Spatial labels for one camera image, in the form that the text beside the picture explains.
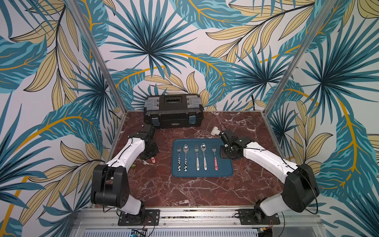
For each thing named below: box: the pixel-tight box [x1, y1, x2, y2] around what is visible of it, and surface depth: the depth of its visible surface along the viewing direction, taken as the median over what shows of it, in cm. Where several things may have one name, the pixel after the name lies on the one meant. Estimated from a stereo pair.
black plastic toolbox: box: [143, 93, 205, 128], surface depth 102 cm
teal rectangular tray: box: [171, 138, 234, 178], surface depth 94 cm
